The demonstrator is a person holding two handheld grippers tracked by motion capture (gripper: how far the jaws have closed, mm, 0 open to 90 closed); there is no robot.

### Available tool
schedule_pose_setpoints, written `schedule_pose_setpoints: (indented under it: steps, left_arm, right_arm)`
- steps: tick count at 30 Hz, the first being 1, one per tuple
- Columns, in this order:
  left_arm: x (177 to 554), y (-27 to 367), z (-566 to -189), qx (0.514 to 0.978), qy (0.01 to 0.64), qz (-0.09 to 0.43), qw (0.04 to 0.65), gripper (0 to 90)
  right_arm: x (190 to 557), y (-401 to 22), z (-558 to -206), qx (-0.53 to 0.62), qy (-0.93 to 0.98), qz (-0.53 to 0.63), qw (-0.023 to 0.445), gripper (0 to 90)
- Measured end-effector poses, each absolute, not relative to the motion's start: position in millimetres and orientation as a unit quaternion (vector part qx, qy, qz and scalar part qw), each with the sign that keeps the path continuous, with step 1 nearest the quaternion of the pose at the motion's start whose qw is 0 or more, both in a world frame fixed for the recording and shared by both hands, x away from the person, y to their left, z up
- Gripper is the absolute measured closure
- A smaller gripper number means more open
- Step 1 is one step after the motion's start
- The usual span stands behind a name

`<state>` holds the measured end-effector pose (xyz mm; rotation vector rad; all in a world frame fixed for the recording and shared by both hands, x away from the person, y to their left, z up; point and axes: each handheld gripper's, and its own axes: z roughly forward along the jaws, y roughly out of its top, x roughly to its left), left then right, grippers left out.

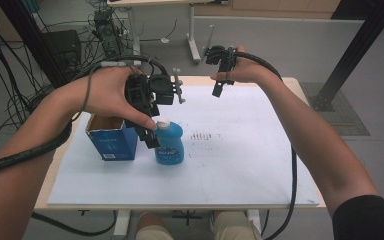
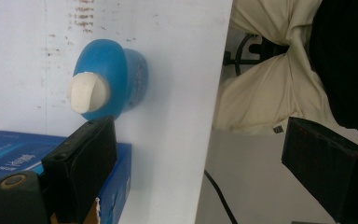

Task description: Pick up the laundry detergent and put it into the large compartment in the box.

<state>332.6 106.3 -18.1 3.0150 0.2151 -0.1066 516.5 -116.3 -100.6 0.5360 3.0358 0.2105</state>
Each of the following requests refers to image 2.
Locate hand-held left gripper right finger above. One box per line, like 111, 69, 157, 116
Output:
281, 116, 358, 224

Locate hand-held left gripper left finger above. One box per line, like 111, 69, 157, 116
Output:
40, 115, 118, 224

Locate blue cardboard box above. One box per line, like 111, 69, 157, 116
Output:
0, 130, 132, 224

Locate blue bottle with white cap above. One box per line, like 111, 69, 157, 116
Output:
67, 38, 149, 121

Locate black cloth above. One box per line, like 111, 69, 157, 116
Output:
309, 0, 358, 139

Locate black metal stand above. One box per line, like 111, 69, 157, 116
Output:
223, 33, 291, 77

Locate black cable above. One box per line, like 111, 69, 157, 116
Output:
203, 169, 239, 224

